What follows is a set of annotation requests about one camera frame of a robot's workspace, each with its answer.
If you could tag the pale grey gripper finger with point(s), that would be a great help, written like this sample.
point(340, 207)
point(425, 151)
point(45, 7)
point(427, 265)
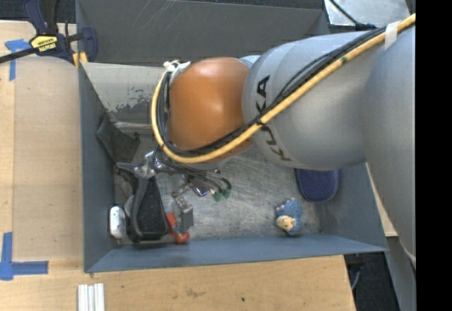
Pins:
point(186, 217)

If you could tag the orange-red tool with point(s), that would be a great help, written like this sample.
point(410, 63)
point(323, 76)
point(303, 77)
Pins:
point(181, 237)

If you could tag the black textured block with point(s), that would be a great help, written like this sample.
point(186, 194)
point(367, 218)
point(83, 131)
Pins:
point(151, 212)

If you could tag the white oval object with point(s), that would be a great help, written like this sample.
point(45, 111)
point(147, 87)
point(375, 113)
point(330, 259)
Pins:
point(117, 221)

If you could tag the grey metal bin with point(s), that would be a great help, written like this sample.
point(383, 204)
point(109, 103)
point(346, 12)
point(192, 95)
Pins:
point(247, 256)

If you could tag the blue toy hedgehog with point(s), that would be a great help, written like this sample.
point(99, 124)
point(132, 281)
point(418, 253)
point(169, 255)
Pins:
point(291, 217)

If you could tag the blue sponge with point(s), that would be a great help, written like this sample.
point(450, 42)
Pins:
point(318, 185)

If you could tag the pale wood board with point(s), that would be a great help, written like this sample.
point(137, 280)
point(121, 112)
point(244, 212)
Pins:
point(46, 161)

